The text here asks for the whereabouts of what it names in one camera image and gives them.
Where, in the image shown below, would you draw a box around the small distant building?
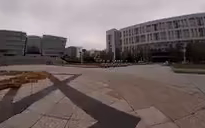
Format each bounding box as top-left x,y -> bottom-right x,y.
64,45 -> 84,60

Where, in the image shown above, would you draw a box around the large curved white building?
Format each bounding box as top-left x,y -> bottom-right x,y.
105,11 -> 205,63

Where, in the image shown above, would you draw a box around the grass strip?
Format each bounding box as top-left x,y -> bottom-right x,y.
170,63 -> 205,75

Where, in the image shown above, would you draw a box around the pale lamp pole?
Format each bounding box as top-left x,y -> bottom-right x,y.
182,47 -> 188,64

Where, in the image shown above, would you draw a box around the row of trees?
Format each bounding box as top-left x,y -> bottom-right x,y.
81,40 -> 205,65

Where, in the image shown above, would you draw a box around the grey block building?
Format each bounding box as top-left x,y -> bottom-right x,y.
0,29 -> 68,58

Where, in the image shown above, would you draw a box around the patterned stone paved plaza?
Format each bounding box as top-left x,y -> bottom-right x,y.
0,63 -> 205,128

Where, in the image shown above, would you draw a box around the grey stone steps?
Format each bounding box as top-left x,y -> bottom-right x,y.
0,55 -> 66,66

